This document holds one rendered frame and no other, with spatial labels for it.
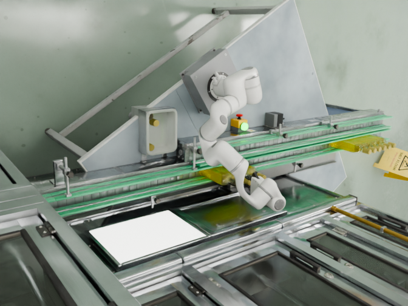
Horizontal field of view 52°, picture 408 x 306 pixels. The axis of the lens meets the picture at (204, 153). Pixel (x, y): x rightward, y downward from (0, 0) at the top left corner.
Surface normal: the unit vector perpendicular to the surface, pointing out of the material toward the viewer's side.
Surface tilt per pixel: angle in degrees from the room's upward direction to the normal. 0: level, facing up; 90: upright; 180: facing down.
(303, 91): 0
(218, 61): 5
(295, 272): 90
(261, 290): 90
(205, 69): 5
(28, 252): 90
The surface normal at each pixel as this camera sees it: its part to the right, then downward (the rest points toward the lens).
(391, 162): -0.51, -0.32
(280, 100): 0.59, 0.25
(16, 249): 0.03, -0.96
